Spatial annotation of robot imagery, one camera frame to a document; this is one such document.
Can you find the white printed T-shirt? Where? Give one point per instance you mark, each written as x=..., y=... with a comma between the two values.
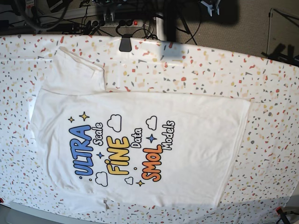
x=156, y=149

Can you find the black table clamp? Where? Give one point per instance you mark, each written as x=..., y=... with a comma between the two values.
x=125, y=45

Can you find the white power strip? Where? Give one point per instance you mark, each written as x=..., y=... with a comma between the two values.
x=114, y=24

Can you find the terrazzo pattern tablecloth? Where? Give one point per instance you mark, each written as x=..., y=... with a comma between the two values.
x=266, y=171

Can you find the red clamp bottom right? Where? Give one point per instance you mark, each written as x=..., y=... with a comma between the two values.
x=282, y=216

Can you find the black camera stand pole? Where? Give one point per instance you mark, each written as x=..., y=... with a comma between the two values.
x=170, y=20

